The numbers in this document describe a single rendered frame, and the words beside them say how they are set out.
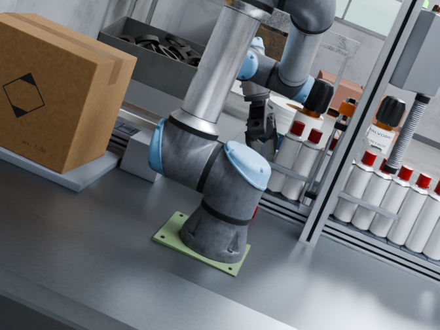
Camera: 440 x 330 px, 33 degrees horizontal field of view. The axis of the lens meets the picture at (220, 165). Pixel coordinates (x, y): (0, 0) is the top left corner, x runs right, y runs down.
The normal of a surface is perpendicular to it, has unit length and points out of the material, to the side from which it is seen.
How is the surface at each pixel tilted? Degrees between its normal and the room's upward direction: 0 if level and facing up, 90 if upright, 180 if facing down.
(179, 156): 83
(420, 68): 90
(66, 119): 90
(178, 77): 90
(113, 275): 0
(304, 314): 0
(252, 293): 0
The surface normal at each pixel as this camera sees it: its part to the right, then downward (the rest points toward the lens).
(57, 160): -0.26, 0.19
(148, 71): -0.01, 0.29
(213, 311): 0.35, -0.90
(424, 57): 0.65, 0.44
